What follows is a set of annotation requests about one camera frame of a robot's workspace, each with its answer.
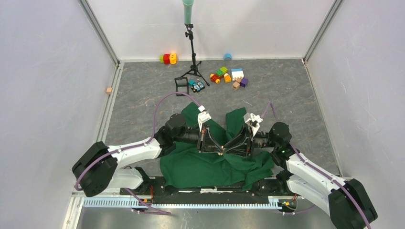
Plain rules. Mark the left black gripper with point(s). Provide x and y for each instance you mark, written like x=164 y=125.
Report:
x=209 y=145

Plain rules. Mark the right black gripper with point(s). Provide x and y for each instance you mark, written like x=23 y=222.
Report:
x=241 y=150

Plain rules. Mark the green cloth garment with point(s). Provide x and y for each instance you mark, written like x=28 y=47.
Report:
x=185 y=167

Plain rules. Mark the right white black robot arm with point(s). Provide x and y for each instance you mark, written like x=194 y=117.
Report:
x=345 y=201

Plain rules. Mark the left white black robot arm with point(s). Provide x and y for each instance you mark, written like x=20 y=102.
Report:
x=103 y=167

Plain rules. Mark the black brooch tray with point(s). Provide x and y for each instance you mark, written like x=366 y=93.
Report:
x=182 y=86

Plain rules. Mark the tan toy block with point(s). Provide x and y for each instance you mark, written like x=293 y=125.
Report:
x=236 y=85

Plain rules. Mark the purple toy block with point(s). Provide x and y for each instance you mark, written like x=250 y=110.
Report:
x=244 y=82

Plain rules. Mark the teal black toy block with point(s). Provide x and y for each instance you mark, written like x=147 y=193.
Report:
x=196 y=87

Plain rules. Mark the orange yellow toy block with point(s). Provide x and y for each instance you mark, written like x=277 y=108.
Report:
x=227 y=78

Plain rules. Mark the green red toy blocks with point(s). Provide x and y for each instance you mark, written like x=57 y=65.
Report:
x=218 y=75

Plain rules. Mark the white blue toy block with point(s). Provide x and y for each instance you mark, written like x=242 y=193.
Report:
x=237 y=74

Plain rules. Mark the black tripod stand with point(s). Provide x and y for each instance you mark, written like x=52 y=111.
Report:
x=194 y=68

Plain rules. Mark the blue toy cup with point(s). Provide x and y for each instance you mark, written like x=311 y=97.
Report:
x=227 y=57

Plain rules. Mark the red orange green toy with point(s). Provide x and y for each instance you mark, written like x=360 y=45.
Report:
x=169 y=58

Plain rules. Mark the teal cylinder on tripod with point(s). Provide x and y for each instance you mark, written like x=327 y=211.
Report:
x=187 y=9

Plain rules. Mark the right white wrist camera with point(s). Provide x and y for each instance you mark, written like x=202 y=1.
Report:
x=253 y=121

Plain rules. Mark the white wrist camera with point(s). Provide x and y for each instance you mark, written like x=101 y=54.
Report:
x=203 y=116
x=253 y=121

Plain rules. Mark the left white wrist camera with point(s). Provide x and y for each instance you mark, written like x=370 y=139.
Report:
x=203 y=116

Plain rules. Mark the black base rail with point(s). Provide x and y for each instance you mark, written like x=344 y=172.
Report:
x=154 y=190

